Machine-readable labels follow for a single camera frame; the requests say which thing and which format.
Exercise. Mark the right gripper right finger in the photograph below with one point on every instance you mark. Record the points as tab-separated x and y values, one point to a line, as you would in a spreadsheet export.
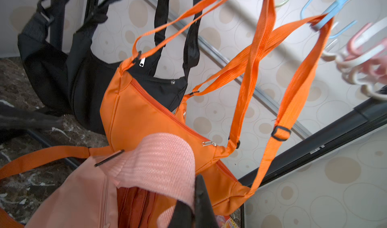
204	216

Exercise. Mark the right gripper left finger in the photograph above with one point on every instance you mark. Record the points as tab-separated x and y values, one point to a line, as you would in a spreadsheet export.
182	216

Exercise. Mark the orange crossbody bag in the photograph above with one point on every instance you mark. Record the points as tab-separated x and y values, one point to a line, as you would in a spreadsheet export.
211	115
129	113

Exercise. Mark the white plastic hook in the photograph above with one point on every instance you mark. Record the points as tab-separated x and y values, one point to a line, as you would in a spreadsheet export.
340	58

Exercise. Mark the light blue right hook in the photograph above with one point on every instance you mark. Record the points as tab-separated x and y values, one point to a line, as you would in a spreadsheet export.
329	13

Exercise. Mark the pink plastic hook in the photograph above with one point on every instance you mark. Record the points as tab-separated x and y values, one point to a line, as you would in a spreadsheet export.
365	46

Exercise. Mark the orange pink backpack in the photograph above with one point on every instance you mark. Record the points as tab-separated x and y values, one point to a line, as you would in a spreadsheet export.
161	166

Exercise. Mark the black clothes rack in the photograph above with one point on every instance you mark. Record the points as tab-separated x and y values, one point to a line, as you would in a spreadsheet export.
89	77

